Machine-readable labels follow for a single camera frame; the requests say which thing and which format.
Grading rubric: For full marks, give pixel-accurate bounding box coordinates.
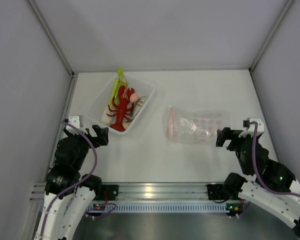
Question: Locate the red fake lobster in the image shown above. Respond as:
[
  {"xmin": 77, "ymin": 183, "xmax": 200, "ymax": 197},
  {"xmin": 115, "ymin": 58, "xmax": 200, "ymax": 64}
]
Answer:
[{"xmin": 108, "ymin": 86, "xmax": 135, "ymax": 132}]

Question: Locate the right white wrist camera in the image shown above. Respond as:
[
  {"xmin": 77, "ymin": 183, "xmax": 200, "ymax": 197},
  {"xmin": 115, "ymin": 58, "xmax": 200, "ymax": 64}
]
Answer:
[{"xmin": 239, "ymin": 117, "xmax": 265, "ymax": 138}]

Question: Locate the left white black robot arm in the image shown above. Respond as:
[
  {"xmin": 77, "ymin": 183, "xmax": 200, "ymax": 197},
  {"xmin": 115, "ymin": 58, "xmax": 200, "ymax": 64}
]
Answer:
[{"xmin": 34, "ymin": 123, "xmax": 109, "ymax": 240}]

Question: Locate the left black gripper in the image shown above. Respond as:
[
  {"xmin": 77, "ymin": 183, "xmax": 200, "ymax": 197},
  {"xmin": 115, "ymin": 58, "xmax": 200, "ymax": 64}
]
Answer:
[{"xmin": 63, "ymin": 124, "xmax": 108, "ymax": 171}]

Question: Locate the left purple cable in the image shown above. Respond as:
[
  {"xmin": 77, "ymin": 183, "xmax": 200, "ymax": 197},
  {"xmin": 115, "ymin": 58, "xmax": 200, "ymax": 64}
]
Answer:
[{"xmin": 38, "ymin": 120, "xmax": 117, "ymax": 240}]

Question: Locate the fake grey fish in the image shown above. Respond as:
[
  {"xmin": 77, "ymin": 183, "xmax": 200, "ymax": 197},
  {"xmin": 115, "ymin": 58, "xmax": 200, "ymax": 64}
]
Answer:
[{"xmin": 129, "ymin": 96, "xmax": 147, "ymax": 122}]

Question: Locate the clear zip top bag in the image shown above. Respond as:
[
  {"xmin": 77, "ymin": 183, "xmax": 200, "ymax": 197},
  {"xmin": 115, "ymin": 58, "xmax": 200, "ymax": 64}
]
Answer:
[{"xmin": 166, "ymin": 105, "xmax": 230, "ymax": 144}]

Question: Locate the translucent white plastic basket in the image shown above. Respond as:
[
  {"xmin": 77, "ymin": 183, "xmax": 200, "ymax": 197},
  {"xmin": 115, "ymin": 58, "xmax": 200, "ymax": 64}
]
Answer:
[{"xmin": 84, "ymin": 68, "xmax": 156, "ymax": 135}]

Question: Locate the fake pink egg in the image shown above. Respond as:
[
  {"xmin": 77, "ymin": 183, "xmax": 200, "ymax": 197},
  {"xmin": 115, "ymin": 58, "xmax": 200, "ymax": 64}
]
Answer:
[{"xmin": 129, "ymin": 92, "xmax": 140, "ymax": 103}]

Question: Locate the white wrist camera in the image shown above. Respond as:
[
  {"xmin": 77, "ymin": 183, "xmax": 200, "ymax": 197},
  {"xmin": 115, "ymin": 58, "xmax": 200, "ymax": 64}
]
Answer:
[
  {"xmin": 65, "ymin": 115, "xmax": 83, "ymax": 134},
  {"xmin": 239, "ymin": 117, "xmax": 265, "ymax": 138}
]

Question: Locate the right aluminium frame post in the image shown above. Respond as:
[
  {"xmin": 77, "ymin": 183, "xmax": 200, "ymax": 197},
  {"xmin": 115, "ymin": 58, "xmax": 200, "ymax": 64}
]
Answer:
[{"xmin": 249, "ymin": 0, "xmax": 296, "ymax": 74}]

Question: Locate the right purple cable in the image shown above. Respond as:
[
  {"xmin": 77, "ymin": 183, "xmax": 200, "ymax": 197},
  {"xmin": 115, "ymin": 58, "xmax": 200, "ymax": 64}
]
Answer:
[{"xmin": 249, "ymin": 121, "xmax": 300, "ymax": 203}]

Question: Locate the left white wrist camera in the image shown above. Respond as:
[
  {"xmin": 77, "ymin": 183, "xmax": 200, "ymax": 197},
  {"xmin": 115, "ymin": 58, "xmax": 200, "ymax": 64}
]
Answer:
[{"xmin": 65, "ymin": 115, "xmax": 83, "ymax": 134}]

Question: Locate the left aluminium frame post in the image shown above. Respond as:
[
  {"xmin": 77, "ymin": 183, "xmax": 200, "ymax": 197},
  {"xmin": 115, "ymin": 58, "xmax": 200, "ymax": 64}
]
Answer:
[{"xmin": 25, "ymin": 0, "xmax": 74, "ymax": 76}]

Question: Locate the white slotted cable duct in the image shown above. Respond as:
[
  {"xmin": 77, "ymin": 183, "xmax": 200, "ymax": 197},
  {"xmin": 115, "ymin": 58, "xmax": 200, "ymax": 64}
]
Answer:
[{"xmin": 84, "ymin": 202, "xmax": 243, "ymax": 214}]

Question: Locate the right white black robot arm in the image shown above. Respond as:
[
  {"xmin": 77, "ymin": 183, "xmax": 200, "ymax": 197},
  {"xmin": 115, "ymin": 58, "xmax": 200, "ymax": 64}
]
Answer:
[{"xmin": 216, "ymin": 127, "xmax": 300, "ymax": 239}]

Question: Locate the fake green leek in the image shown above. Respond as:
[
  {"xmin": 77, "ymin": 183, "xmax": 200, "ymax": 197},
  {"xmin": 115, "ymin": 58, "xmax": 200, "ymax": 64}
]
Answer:
[{"xmin": 101, "ymin": 67, "xmax": 129, "ymax": 126}]

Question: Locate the aluminium frame post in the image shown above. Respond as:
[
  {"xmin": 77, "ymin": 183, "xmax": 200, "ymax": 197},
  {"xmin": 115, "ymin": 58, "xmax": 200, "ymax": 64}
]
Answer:
[
  {"xmin": 25, "ymin": 0, "xmax": 74, "ymax": 76},
  {"xmin": 249, "ymin": 0, "xmax": 296, "ymax": 74}
]

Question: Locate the purple cable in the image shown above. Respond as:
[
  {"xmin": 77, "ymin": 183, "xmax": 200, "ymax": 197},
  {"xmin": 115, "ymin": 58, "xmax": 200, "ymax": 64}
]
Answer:
[
  {"xmin": 38, "ymin": 120, "xmax": 117, "ymax": 240},
  {"xmin": 249, "ymin": 121, "xmax": 300, "ymax": 203}
]

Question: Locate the aluminium rail base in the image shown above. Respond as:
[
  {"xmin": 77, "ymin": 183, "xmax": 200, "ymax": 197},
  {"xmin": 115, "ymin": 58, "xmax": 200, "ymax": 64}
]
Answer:
[{"xmin": 29, "ymin": 181, "xmax": 277, "ymax": 202}]

